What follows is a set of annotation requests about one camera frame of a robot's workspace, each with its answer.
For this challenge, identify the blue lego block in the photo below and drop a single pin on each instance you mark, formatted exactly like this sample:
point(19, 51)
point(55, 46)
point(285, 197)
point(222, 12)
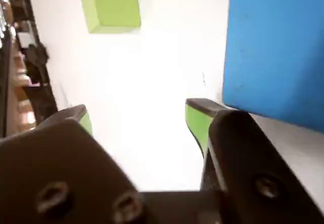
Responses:
point(276, 51)

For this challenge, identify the dark office desk row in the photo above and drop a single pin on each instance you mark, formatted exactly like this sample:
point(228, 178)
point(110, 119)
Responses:
point(48, 102)

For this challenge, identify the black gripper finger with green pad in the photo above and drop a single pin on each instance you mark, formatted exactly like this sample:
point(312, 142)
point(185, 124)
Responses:
point(63, 170)
point(253, 158)

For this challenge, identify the black office chair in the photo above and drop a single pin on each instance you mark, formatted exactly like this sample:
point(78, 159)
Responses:
point(38, 64)

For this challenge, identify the green lego block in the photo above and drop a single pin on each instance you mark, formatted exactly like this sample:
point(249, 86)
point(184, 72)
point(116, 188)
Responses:
point(111, 6)

